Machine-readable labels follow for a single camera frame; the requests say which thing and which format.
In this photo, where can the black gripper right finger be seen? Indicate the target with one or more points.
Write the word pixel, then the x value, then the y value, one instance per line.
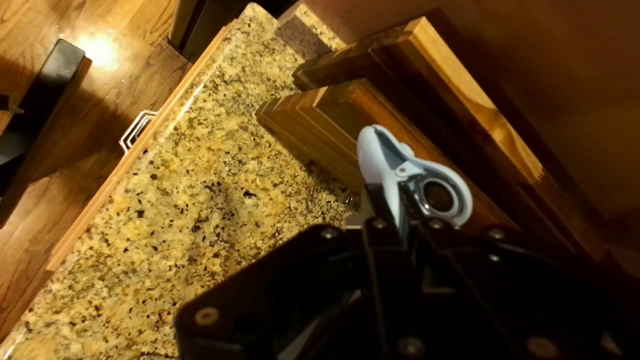
pixel 501 286

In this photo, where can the small wooden cutting board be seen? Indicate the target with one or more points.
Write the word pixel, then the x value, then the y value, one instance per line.
pixel 313 127

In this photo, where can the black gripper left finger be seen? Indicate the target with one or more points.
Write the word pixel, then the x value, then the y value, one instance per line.
pixel 301 280

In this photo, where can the large wooden cutting board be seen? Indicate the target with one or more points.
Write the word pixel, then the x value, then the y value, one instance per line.
pixel 467 106

